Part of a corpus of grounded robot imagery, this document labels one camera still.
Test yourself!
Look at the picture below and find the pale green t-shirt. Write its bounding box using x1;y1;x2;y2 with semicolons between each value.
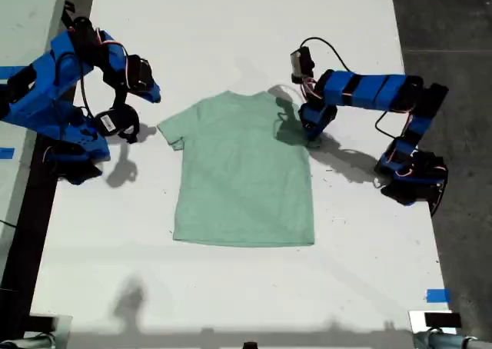
156;90;322;248

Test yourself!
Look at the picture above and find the black camera cable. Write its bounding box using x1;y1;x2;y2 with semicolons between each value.
299;36;353;74
78;55;97;119

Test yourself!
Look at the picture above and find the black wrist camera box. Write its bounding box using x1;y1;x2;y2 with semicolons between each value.
93;105;141;145
290;45;317;85

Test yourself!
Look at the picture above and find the black camera stalk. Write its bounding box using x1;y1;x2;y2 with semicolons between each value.
110;83;130;111

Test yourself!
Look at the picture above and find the long blue tape strip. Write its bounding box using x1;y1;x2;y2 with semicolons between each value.
0;65;30;80

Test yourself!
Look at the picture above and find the small black box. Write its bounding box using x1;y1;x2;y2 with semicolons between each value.
27;314;58;333
424;312;462;329

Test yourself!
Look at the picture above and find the black slanted strut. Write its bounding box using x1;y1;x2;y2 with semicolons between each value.
61;0;78;29

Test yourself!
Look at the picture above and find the long black bar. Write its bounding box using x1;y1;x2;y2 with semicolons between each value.
0;133;58;329

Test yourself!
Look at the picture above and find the grey hose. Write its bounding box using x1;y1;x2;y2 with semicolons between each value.
413;327;492;349
0;331;55;349

